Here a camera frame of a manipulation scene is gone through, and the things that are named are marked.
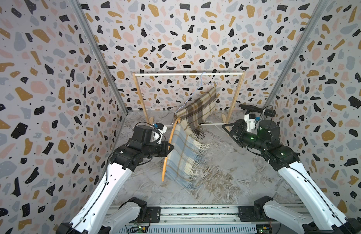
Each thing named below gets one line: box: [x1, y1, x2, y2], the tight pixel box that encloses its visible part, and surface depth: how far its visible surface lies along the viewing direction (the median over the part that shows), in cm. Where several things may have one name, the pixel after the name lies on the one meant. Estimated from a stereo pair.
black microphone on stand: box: [238, 104, 277, 117], surface depth 94 cm
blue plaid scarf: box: [165, 123, 211, 191], surface depth 87 cm
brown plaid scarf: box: [173, 86, 217, 138], surface depth 102 cm
